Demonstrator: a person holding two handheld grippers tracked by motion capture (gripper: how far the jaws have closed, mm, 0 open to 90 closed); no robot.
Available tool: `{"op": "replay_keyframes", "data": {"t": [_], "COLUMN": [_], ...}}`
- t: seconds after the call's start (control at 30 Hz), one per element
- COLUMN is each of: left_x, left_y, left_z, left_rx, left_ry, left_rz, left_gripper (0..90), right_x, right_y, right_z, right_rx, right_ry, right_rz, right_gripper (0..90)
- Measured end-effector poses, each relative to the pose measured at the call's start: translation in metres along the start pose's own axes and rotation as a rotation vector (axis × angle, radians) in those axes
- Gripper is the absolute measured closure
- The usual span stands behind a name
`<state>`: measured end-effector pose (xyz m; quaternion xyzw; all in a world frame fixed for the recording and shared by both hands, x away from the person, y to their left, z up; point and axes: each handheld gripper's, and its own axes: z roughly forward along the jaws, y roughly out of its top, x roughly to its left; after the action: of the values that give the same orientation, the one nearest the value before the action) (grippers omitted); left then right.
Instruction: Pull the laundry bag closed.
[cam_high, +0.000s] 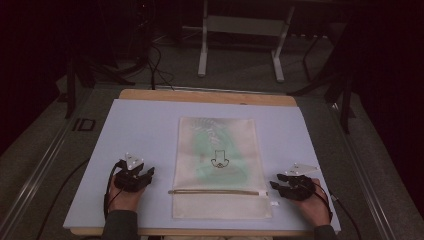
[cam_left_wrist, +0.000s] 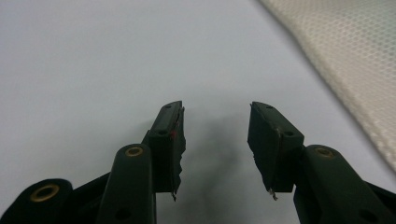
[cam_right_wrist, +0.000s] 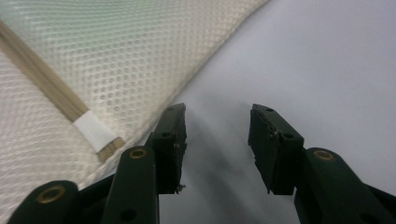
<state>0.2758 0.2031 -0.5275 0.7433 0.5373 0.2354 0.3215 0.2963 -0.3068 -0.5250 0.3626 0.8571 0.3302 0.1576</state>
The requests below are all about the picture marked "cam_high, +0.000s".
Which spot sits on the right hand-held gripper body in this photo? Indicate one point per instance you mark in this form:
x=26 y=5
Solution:
x=300 y=188

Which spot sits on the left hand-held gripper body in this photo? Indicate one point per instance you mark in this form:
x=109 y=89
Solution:
x=128 y=178

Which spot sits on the cream mesh laundry bag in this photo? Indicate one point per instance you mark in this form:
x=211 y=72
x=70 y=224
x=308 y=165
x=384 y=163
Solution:
x=220 y=200

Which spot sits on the person's left hand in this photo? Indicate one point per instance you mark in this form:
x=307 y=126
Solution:
x=125 y=200

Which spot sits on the person's right hand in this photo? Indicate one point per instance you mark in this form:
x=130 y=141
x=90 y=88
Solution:
x=315 y=208

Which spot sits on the small white tag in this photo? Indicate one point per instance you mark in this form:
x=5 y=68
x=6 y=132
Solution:
x=274 y=203

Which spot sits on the lavender table mat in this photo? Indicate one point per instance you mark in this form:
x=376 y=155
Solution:
x=143 y=133

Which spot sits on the green garment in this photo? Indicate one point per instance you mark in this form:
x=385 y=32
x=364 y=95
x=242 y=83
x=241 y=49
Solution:
x=230 y=173

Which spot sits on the wooden table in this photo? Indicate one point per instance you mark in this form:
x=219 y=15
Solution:
x=206 y=96

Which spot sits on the black stand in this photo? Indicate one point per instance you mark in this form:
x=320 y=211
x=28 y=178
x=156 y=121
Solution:
x=345 y=100
x=71 y=86

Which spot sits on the white metal stand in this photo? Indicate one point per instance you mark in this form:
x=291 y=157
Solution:
x=240 y=26

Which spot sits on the metal floor rail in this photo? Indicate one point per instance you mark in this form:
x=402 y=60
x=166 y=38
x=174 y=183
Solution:
x=363 y=173
x=36 y=173

